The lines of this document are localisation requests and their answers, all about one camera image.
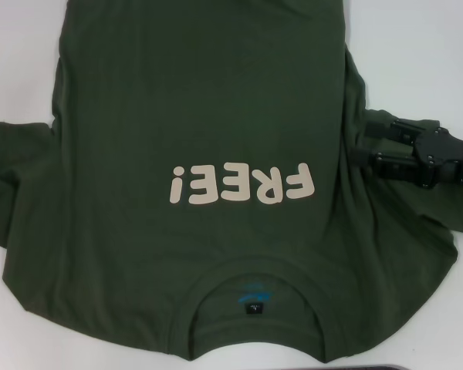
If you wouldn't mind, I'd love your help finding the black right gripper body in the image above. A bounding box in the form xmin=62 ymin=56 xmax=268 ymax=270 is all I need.
xmin=414 ymin=128 xmax=463 ymax=191

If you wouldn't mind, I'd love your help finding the dark green FREE t-shirt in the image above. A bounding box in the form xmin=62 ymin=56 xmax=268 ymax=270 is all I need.
xmin=0 ymin=0 xmax=463 ymax=355

